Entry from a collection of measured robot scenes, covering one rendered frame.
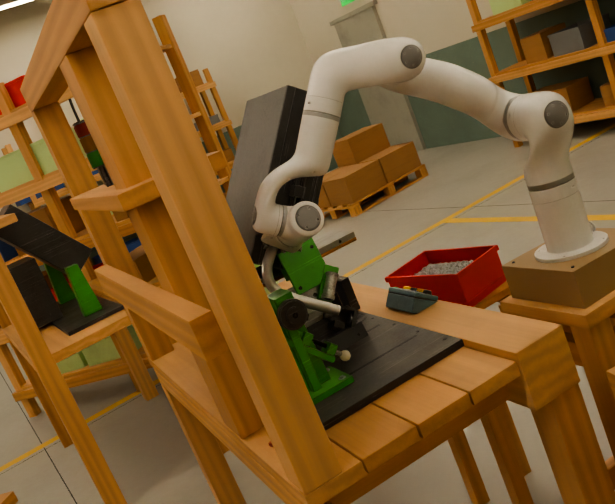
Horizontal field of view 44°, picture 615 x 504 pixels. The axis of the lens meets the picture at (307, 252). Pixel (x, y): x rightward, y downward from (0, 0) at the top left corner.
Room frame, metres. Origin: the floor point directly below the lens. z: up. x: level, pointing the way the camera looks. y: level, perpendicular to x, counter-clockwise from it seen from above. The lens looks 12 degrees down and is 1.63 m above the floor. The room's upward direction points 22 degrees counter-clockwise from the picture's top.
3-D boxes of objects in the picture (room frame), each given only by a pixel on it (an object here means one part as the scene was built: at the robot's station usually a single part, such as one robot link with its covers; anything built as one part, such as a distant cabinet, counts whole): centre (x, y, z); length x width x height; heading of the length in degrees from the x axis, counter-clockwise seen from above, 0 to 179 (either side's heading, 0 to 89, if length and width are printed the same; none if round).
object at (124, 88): (2.05, 0.40, 1.36); 1.49 x 0.09 x 0.97; 20
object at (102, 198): (2.07, 0.36, 1.52); 0.90 x 0.25 x 0.04; 20
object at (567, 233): (1.89, -0.65, 1.04); 0.19 x 0.19 x 0.18
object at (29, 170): (5.38, 1.42, 1.19); 2.30 x 0.55 x 2.39; 65
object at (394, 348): (2.16, 0.12, 0.89); 1.10 x 0.42 x 0.02; 20
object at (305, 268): (2.11, 0.04, 1.17); 0.13 x 0.12 x 0.20; 20
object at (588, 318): (1.89, -0.65, 0.83); 0.32 x 0.32 x 0.04; 21
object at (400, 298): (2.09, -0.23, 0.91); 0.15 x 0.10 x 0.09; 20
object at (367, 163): (8.70, -0.94, 0.37); 1.20 x 0.80 x 0.74; 122
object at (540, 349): (2.26, -0.14, 0.82); 1.50 x 0.14 x 0.15; 20
